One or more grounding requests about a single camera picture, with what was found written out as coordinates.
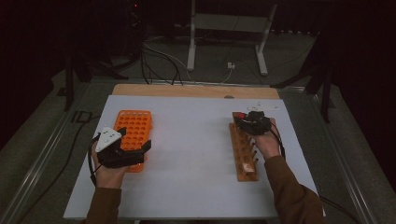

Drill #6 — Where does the orange plastic test tube rack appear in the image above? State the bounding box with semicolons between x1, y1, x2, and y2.
112;109;153;173

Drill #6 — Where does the wooden test tube rack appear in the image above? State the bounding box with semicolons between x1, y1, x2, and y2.
228;111;260;182

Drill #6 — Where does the white metal desk frame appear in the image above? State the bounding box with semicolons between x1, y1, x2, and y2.
186;0;278;77

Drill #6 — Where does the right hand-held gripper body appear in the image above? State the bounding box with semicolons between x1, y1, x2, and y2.
246;102;280;136

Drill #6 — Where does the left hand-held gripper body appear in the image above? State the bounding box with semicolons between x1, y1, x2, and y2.
94;126;148;170

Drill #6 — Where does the long black floor cable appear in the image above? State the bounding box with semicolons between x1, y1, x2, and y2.
17;115;102;224

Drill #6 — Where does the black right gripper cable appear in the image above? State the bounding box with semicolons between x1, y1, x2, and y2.
269;120;287;160

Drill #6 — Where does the bundle of black floor cables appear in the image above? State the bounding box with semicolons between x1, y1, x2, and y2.
139;41;185;87

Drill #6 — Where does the black metal stand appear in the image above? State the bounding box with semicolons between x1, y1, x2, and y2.
270;31;332;124
64;52;129;112

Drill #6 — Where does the white floor cable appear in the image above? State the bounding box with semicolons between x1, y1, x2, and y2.
218;68;233;85

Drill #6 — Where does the white table mat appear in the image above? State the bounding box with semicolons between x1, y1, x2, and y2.
63;94;326;220

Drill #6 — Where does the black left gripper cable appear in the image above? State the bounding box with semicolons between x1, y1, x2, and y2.
88;133;104;187

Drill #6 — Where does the person's right hand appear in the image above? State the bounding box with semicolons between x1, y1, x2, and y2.
253;118;283;161

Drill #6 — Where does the metal floor rail frame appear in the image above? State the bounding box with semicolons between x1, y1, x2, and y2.
0;77;379;224

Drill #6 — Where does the person's left hand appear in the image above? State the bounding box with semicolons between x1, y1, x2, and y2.
92;151;129;189

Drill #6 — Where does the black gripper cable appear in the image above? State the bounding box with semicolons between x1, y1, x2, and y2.
88;133;104;187
269;120;287;160

